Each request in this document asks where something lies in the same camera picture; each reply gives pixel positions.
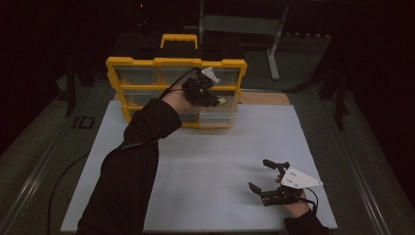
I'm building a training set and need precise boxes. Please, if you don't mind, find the yellow black drawer organizer cabinet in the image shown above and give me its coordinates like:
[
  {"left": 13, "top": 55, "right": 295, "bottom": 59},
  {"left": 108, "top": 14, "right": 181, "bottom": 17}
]
[{"left": 105, "top": 32, "right": 249, "bottom": 129}]

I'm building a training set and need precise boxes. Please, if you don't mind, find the clear plastic drawer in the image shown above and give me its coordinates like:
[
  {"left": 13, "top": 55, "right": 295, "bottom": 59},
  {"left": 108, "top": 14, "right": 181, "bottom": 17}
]
[{"left": 198, "top": 95, "right": 240, "bottom": 128}]

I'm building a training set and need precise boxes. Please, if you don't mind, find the dark floor stand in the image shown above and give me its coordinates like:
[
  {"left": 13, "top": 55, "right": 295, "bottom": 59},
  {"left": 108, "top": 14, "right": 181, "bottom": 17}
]
[{"left": 319, "top": 62, "right": 351, "bottom": 132}]

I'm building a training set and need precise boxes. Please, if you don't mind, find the wooden board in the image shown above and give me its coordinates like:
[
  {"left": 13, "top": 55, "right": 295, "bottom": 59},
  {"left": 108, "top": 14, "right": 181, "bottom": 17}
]
[{"left": 239, "top": 90, "right": 291, "bottom": 107}]

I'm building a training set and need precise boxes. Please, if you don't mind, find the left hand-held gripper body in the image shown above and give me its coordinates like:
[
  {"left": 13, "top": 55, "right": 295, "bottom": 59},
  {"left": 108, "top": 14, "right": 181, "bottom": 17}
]
[{"left": 181, "top": 66, "right": 221, "bottom": 109}]

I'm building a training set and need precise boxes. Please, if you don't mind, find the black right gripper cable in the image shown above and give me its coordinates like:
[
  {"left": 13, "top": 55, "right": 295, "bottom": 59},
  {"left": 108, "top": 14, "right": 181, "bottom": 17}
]
[{"left": 304, "top": 187, "right": 320, "bottom": 215}]

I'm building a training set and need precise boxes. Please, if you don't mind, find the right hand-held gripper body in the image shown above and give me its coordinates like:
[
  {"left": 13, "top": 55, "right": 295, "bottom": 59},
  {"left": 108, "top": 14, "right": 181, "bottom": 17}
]
[{"left": 259, "top": 161, "right": 324, "bottom": 208}]

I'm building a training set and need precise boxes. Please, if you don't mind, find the person's right hand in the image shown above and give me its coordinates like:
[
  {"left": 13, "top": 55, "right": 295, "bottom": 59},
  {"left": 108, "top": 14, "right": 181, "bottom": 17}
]
[{"left": 274, "top": 173, "right": 311, "bottom": 219}]

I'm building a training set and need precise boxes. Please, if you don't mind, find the grey metal stand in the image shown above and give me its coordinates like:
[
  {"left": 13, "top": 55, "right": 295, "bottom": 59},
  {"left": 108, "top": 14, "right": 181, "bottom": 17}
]
[{"left": 197, "top": 0, "right": 291, "bottom": 81}]

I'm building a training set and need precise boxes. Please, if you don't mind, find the person's left hand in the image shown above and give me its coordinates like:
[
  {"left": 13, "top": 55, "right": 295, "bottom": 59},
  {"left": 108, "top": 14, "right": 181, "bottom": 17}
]
[{"left": 161, "top": 89, "right": 198, "bottom": 116}]

